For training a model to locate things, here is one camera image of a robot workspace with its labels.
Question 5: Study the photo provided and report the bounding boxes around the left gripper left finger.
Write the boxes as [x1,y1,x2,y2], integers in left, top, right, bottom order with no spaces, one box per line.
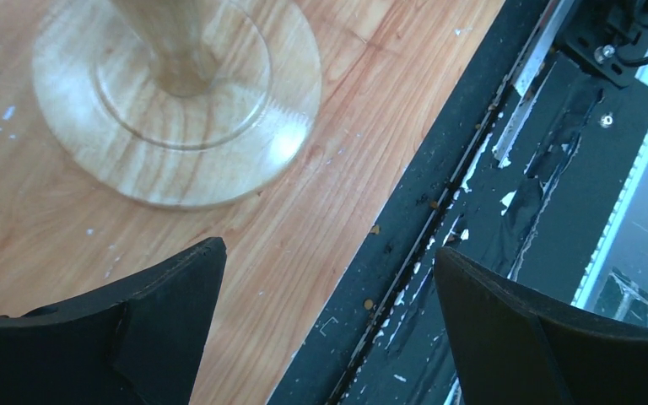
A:
[0,237,227,404]

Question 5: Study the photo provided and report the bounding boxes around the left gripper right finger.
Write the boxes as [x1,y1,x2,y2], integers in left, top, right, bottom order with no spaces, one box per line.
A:
[434,247,648,404]

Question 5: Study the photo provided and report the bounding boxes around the wooden hat stand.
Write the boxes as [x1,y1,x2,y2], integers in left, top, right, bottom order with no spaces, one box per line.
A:
[32,1,322,208]

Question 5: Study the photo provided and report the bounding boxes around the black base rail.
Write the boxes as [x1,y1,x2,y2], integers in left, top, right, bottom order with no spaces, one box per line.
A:
[269,1,648,404]

